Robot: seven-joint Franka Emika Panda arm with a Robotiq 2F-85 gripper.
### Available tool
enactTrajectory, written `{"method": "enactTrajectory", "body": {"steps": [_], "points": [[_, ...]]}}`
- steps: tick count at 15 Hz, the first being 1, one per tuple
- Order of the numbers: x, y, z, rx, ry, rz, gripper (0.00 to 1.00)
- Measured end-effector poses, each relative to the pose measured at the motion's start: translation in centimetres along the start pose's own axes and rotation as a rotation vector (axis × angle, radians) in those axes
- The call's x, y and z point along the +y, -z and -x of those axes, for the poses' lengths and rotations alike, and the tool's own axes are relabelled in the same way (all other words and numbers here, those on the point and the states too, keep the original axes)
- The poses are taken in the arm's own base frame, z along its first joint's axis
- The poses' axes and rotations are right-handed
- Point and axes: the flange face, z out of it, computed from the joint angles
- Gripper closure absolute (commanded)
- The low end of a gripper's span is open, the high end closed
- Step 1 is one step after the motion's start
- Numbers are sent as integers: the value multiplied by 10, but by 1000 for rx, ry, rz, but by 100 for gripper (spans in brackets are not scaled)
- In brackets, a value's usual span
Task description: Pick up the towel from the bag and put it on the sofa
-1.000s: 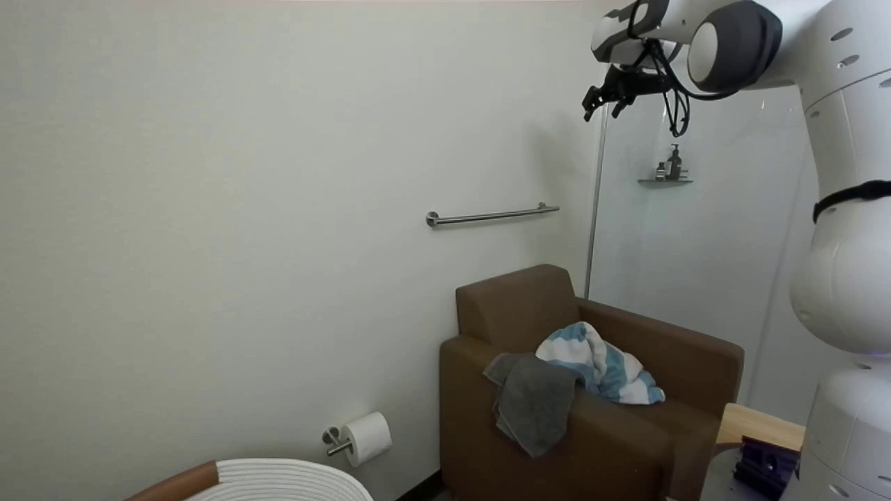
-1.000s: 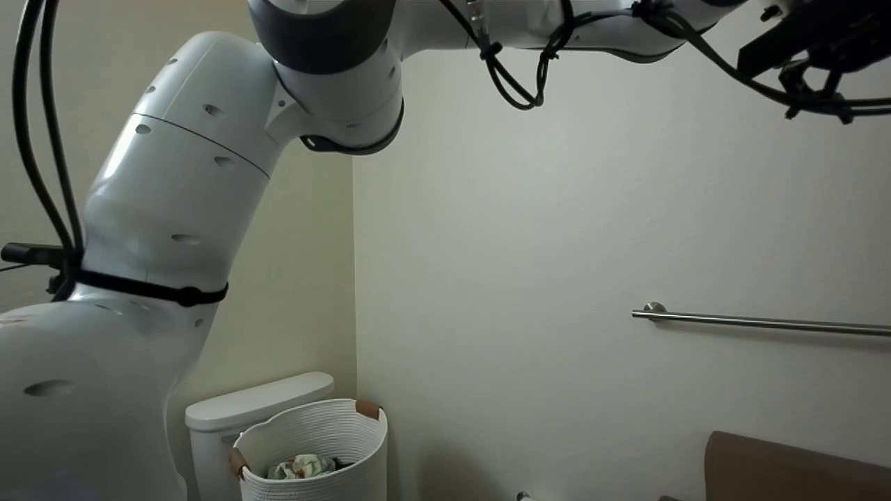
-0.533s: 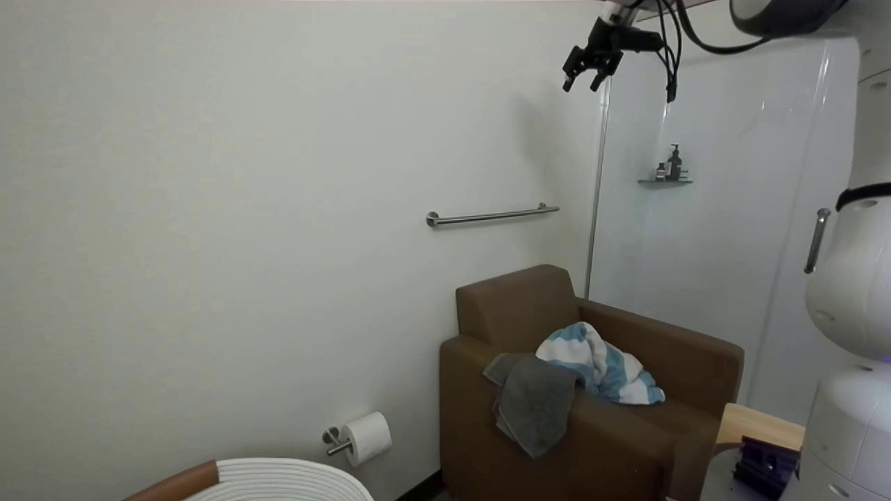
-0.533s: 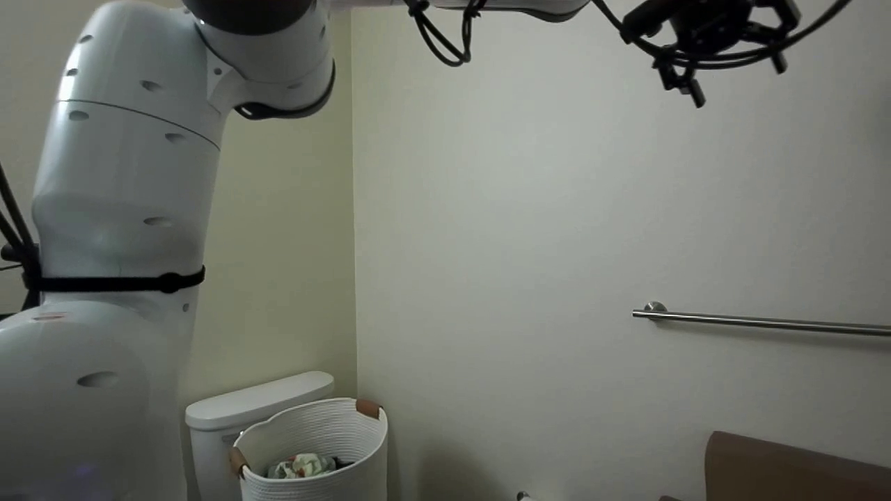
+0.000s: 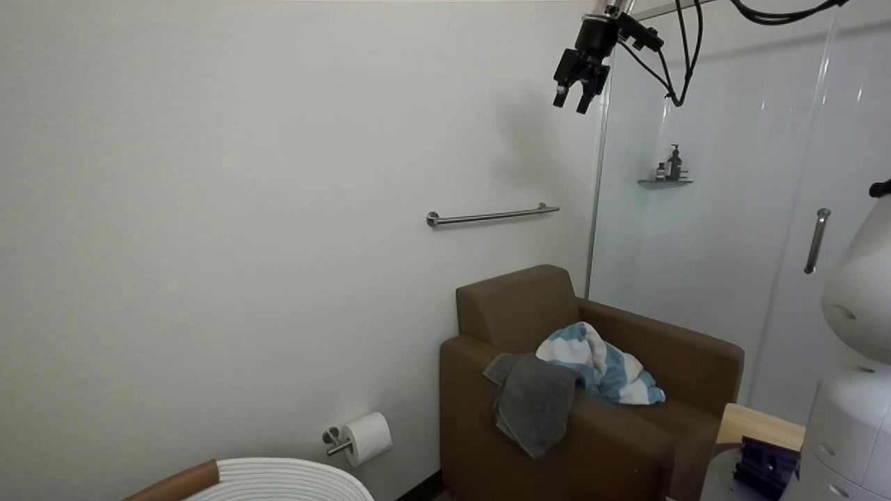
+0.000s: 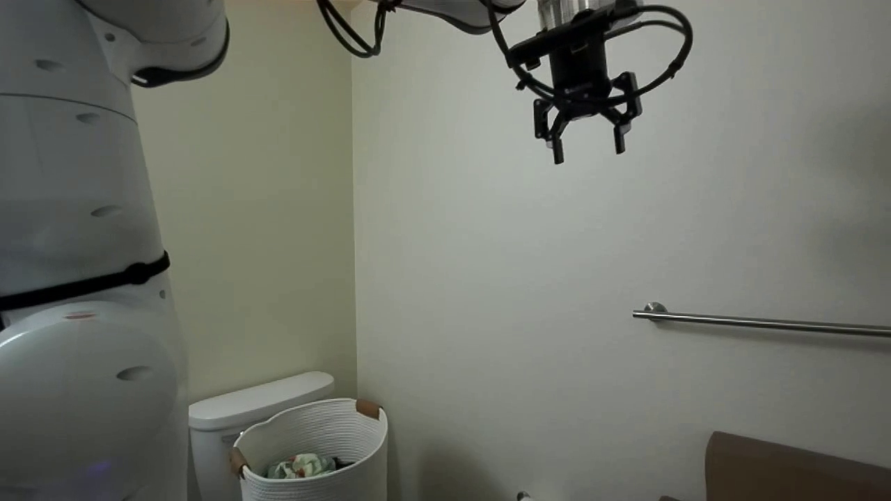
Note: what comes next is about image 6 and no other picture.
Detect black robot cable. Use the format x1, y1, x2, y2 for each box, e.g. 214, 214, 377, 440
316, 0, 696, 128

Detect white toilet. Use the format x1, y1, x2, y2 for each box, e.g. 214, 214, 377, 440
186, 371, 337, 501

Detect white woven laundry bag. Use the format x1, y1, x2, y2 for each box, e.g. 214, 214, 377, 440
229, 396, 391, 501

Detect crumpled clothes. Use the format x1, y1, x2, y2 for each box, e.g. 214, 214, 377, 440
261, 451, 352, 483

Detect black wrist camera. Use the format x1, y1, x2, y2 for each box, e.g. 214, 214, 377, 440
504, 8, 644, 69

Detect metal wall towel bar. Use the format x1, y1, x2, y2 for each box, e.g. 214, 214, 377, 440
632, 300, 891, 344

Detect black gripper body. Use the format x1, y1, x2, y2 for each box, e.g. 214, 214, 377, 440
545, 36, 616, 119

